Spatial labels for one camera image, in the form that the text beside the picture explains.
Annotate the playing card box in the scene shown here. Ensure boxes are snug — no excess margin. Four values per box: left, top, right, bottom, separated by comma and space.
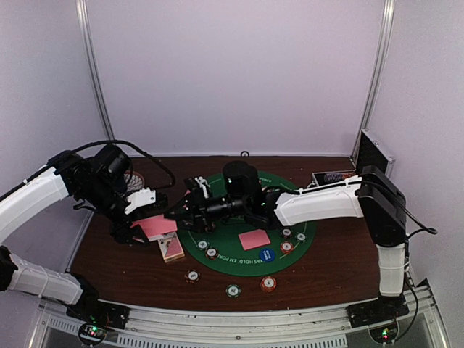
157, 232, 185, 263

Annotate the orange 5 chip stack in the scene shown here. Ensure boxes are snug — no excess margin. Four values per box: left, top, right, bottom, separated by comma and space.
260, 275, 277, 292

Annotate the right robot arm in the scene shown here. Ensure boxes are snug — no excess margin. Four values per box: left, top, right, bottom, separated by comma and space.
164, 160, 407, 320

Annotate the dealt card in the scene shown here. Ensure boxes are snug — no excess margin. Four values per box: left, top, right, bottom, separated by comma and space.
239, 229, 271, 251

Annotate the blue small blind button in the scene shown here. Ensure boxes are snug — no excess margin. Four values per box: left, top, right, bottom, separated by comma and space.
259, 248, 276, 263

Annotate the aluminium poker chip case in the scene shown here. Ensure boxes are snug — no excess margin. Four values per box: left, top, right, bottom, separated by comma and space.
308, 129, 396, 189

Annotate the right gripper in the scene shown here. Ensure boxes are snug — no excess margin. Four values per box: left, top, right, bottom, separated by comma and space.
165, 186, 249, 233

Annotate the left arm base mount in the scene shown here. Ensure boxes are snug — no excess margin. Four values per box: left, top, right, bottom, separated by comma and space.
65, 301, 130, 329

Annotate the green 20 chip stack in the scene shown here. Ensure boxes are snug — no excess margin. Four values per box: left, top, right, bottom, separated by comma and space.
225, 284, 241, 298

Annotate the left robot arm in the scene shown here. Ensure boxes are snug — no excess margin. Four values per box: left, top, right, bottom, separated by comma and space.
1, 141, 167, 322

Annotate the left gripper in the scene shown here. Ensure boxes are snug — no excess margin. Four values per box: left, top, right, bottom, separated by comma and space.
78, 178, 150, 247

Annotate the patterned round plate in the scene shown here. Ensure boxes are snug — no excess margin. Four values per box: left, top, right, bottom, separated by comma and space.
124, 171, 145, 191

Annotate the right aluminium frame post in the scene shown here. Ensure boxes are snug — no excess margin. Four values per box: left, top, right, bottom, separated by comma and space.
350, 0, 396, 162

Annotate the red-backed card deck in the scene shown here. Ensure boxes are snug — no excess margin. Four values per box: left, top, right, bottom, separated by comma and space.
132, 215, 178, 241

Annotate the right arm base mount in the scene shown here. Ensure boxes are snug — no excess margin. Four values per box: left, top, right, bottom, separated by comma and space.
347, 298, 410, 328

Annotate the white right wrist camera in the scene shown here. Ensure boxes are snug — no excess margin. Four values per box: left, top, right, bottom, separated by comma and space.
194, 176, 212, 198

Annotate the front aluminium rail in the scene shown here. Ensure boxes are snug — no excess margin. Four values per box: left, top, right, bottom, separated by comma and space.
25, 286, 451, 347

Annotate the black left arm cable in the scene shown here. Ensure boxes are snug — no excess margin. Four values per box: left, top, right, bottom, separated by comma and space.
68, 139, 178, 189

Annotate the round green poker mat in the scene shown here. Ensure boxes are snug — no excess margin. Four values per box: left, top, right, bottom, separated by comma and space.
176, 170, 318, 278

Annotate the black 100 chip stack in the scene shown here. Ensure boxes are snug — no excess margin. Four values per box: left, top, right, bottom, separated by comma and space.
184, 270, 201, 283

